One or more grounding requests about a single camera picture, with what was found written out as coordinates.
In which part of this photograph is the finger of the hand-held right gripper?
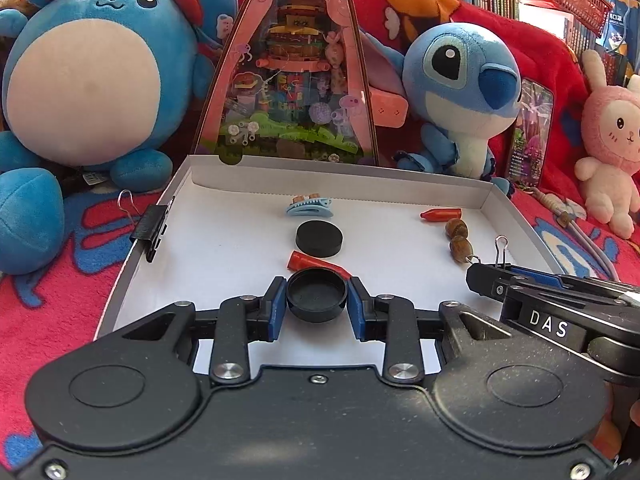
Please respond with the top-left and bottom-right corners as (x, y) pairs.
(466, 262), (532, 304)
(510, 265), (640, 297)

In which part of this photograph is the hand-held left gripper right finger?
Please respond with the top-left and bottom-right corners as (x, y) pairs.
(347, 276), (523, 387)

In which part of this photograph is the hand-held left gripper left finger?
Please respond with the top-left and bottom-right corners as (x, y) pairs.
(120, 276), (288, 387)

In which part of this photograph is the black binder clip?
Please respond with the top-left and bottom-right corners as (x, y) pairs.
(492, 236), (513, 268)
(117, 190), (176, 263)

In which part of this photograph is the black round cap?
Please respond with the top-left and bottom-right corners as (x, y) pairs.
(295, 220), (344, 257)
(286, 268), (348, 323)

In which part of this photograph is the red plastic cone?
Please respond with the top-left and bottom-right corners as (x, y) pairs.
(420, 207), (462, 223)
(287, 251), (353, 281)

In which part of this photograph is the white cardboard box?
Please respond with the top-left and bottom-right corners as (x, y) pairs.
(92, 154), (563, 376)

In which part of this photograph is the blue hair clip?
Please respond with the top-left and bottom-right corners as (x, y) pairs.
(286, 193), (333, 218)

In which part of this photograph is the photo card pack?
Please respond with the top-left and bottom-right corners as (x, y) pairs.
(505, 76), (555, 188)

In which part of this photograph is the blue alien plush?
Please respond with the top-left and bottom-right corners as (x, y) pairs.
(357, 22), (523, 196)

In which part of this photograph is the pink bunny plush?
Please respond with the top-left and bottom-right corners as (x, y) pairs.
(574, 50), (640, 240)

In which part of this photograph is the pink triangular display case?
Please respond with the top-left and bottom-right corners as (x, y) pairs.
(190, 0), (408, 167)

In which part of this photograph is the blue packet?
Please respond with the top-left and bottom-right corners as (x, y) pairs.
(597, 0), (640, 56)

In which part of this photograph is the round blue mouse plush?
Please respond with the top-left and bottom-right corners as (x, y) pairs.
(0, 0), (240, 276)

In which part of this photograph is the grey phone lanyard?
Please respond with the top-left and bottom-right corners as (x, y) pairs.
(515, 187), (621, 281)

